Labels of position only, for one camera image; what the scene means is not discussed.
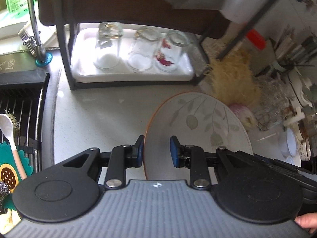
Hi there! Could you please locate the white leaf plate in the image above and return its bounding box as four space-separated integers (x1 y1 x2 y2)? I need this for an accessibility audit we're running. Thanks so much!
143 92 253 180

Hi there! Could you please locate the white small bowl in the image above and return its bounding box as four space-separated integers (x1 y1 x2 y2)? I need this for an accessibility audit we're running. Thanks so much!
285 154 301 168

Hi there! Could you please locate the blue bowl front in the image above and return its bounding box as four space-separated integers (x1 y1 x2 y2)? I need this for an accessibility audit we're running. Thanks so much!
278 128 297 157

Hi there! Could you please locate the person right hand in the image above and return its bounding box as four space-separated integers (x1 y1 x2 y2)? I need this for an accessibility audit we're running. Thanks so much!
294 213 317 234

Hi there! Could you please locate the bowl with garlic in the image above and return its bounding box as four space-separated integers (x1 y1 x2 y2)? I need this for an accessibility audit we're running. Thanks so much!
229 104 257 131

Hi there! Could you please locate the patterned cup with tea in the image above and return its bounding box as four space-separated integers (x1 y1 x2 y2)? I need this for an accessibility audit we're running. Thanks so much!
299 139 311 161

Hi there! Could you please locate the dried noodle bundle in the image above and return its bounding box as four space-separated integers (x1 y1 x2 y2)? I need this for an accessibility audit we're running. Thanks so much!
205 48 261 108

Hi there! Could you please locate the drinking glass right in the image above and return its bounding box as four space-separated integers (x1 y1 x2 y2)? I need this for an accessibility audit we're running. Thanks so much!
154 30 190 72

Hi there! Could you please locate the drinking glass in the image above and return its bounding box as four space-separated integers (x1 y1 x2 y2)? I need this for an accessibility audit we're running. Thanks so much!
94 22 123 70
127 26 161 71
154 30 190 72

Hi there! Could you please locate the drinking glass left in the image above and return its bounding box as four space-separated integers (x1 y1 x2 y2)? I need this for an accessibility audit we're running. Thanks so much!
94 22 123 70

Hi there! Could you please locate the white rack tray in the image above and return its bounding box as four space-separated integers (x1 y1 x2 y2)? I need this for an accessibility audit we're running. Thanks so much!
71 23 195 83

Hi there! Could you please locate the drinking glass middle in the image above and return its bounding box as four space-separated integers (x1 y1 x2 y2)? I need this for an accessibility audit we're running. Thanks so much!
127 26 161 71

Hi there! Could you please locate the green sponge holder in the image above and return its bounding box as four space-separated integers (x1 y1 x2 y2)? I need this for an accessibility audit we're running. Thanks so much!
1 141 33 210

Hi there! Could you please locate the white electric pot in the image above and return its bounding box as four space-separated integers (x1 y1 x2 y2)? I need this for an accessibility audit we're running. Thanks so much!
283 67 316 127

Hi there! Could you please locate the white spoon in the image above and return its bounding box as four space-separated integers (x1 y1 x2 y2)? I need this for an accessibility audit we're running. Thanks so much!
0 114 27 180

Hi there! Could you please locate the steel wool scrubber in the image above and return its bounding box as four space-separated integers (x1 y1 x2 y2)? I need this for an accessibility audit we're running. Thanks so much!
0 181 11 205

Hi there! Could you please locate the small curved faucet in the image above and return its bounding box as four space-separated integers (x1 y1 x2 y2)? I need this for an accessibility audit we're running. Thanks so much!
24 0 53 68

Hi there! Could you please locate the yellow cloth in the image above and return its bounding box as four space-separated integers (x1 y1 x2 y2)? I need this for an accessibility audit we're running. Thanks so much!
0 209 21 234

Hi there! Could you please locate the red lid jar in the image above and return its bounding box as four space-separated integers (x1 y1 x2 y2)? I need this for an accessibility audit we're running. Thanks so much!
245 29 266 51

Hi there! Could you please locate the chopstick holder with utensils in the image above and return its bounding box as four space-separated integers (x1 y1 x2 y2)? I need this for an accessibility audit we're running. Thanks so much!
269 24 316 73

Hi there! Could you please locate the brown cutting board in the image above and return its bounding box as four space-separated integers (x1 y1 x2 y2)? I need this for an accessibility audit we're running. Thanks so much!
38 0 230 39

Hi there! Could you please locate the black dish rack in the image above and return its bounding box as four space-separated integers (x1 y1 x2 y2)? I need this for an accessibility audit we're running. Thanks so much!
53 0 292 91

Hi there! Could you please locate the wire rack with glasses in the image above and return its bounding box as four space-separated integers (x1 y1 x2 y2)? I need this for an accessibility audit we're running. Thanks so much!
254 75 290 131

